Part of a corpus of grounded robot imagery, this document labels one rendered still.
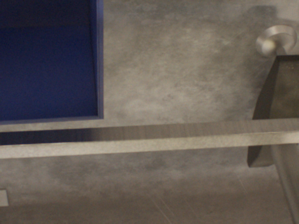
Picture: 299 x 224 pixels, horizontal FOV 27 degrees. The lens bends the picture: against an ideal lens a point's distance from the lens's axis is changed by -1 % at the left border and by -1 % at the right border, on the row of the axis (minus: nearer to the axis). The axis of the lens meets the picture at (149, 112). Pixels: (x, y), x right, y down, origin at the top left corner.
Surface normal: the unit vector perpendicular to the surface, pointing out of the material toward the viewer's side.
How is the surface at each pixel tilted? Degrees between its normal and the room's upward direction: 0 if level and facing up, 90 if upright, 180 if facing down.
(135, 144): 0
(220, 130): 90
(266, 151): 0
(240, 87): 0
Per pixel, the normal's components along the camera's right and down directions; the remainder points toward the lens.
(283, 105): 0.14, 0.32
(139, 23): 0.12, 0.73
